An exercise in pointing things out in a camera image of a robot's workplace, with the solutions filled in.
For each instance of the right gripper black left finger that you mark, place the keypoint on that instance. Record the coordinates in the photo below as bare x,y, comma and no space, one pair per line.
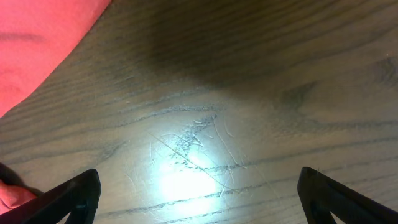
77,199

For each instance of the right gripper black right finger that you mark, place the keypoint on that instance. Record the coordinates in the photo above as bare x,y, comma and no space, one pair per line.
323,199

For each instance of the red printed t-shirt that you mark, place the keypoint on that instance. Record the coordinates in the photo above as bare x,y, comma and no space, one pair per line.
36,37

